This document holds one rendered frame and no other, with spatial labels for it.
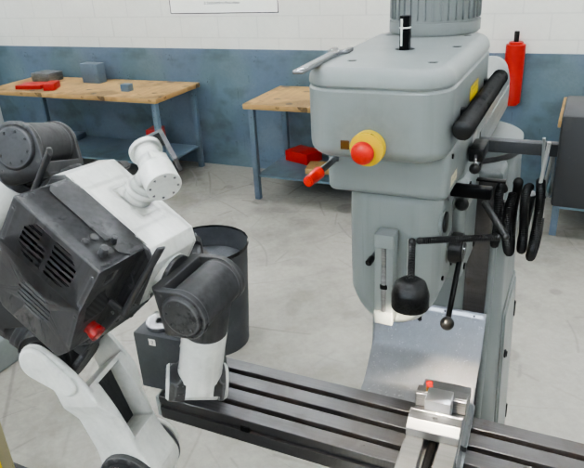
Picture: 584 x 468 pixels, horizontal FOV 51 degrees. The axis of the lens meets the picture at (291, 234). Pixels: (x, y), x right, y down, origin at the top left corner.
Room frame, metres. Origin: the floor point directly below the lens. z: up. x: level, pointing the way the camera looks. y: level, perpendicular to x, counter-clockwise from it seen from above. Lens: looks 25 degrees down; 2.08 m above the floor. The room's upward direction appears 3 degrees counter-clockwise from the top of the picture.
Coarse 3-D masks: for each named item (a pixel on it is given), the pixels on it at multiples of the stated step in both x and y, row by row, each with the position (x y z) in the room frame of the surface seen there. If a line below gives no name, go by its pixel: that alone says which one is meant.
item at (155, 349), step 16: (160, 320) 1.51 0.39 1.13; (144, 336) 1.45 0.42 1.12; (160, 336) 1.43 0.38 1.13; (144, 352) 1.45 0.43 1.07; (160, 352) 1.43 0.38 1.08; (176, 352) 1.41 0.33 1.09; (144, 368) 1.46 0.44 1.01; (160, 368) 1.43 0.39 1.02; (144, 384) 1.46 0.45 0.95; (160, 384) 1.44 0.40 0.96
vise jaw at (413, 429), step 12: (408, 420) 1.14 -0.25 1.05; (420, 420) 1.13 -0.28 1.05; (432, 420) 1.13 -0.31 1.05; (444, 420) 1.13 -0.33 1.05; (456, 420) 1.12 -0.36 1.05; (408, 432) 1.13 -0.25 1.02; (420, 432) 1.11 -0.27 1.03; (432, 432) 1.11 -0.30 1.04; (444, 432) 1.10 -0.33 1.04; (456, 432) 1.09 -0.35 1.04; (456, 444) 1.08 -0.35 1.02
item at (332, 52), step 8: (336, 48) 1.24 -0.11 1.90; (344, 48) 1.22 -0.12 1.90; (352, 48) 1.24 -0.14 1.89; (320, 56) 1.16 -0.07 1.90; (328, 56) 1.15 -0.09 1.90; (336, 56) 1.18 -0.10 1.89; (312, 64) 1.07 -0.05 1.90; (320, 64) 1.10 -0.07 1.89; (296, 72) 1.03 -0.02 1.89; (304, 72) 1.03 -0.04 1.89
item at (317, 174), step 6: (336, 156) 1.15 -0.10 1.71; (330, 162) 1.12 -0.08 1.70; (318, 168) 1.07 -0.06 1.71; (324, 168) 1.09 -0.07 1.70; (312, 174) 1.05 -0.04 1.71; (318, 174) 1.06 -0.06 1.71; (324, 174) 1.07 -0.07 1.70; (306, 180) 1.03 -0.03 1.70; (312, 180) 1.03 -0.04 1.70; (318, 180) 1.06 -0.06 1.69; (306, 186) 1.04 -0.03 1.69
